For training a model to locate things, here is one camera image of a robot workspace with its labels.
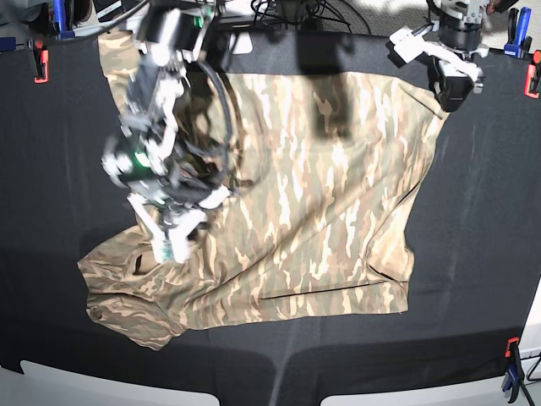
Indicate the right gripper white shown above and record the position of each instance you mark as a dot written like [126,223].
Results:
[182,224]

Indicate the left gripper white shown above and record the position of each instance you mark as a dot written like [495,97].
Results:
[452,73]

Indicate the camouflage t-shirt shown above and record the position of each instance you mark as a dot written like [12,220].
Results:
[324,173]

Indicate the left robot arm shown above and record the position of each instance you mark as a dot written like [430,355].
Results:
[452,41]

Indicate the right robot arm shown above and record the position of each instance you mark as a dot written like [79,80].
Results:
[173,181]

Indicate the red clamp far right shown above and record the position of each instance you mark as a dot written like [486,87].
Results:
[532,80]

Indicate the blue clamp far right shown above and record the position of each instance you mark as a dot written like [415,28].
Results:
[518,43]

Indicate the black table cloth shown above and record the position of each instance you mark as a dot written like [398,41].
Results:
[474,230]

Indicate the red black clamp left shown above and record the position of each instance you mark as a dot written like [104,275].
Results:
[39,57]

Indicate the orange blue clamp right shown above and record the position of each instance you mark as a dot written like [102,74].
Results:
[514,374]

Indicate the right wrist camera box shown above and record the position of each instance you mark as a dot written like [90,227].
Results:
[171,249]

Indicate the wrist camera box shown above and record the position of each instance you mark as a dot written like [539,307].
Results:
[171,249]
[407,45]

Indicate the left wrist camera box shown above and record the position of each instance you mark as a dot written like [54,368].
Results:
[407,45]

